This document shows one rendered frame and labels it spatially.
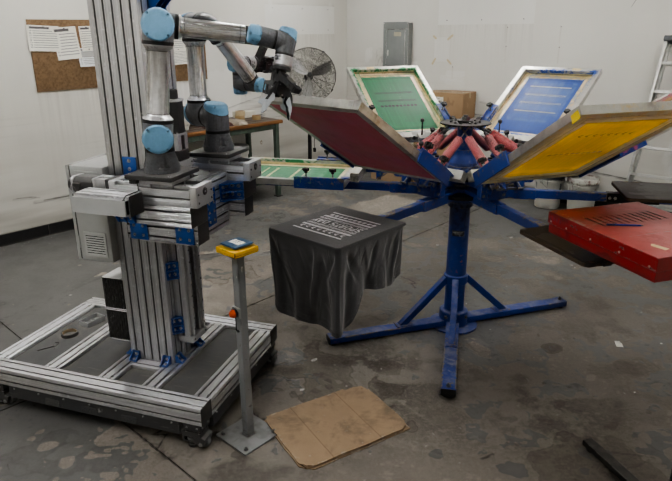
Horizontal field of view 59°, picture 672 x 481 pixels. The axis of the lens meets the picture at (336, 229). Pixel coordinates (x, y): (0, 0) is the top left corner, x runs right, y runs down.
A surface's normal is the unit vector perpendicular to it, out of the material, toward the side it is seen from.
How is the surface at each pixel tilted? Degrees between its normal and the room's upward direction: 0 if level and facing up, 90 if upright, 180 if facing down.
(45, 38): 88
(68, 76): 90
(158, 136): 97
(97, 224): 90
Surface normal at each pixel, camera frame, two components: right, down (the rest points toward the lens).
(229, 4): 0.74, 0.21
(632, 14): -0.67, 0.24
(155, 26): 0.27, 0.18
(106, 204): -0.31, 0.30
